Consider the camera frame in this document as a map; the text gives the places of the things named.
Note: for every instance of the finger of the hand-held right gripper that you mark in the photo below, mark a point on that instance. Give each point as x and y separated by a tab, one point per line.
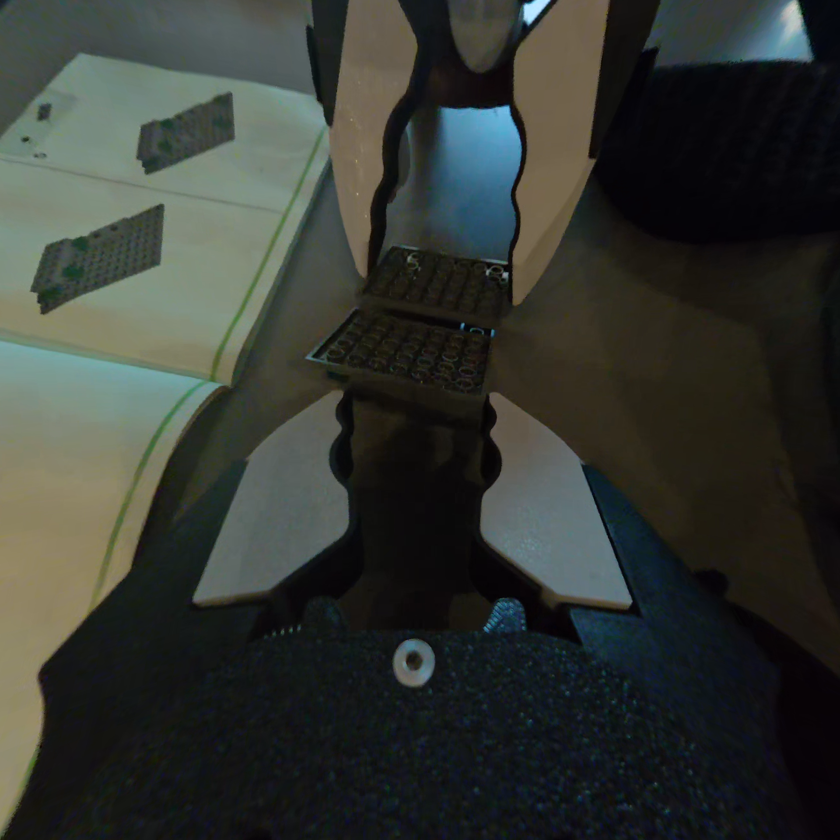
364	118
564	131

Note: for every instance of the open instruction booklet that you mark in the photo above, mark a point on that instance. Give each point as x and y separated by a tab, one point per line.
131	315

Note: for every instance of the dark grey studded brick plate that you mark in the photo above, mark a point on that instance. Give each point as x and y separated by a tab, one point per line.
439	282

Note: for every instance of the black dimpled tray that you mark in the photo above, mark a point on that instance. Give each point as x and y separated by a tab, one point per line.
722	144

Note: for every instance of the grey desk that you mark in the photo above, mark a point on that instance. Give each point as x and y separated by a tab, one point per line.
656	361

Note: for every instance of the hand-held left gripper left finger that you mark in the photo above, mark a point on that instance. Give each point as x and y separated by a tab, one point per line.
282	518

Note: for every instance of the grey brick plate assembly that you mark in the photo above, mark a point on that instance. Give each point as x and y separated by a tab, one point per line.
407	358

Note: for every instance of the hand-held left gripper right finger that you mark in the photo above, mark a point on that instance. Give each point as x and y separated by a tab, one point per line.
551	525

